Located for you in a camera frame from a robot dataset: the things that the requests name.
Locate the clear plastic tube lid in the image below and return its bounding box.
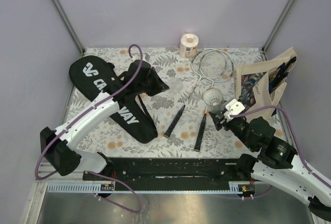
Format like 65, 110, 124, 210
169, 78, 183, 93

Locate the white shuttlecock tube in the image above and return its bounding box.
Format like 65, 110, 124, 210
202, 87, 224, 114

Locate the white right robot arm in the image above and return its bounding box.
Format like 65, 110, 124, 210
211, 113, 330, 221

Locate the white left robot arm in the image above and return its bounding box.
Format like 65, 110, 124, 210
40, 56, 169, 180

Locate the left badminton racket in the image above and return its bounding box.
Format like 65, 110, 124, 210
164, 49, 234, 138

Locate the badminton racket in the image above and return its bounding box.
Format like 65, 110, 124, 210
191, 50, 233, 151
164, 49, 234, 138

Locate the right badminton racket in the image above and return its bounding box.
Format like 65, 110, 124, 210
191, 50, 233, 151

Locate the floral table mat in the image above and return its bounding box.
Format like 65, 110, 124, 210
78, 48, 249, 158

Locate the pink toilet paper roll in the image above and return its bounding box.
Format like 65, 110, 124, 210
179, 33, 199, 58

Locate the beige tote bag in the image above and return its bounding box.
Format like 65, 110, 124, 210
235, 47, 297, 112

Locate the black racket bag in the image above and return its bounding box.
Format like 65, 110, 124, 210
68, 55, 159, 144

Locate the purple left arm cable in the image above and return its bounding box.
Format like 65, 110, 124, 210
35, 43, 144, 181

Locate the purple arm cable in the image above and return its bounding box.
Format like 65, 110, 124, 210
35, 43, 144, 181
229, 105, 331, 181

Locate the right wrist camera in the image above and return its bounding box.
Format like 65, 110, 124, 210
224, 99, 245, 118

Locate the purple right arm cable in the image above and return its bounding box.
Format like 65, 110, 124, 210
229, 105, 331, 181

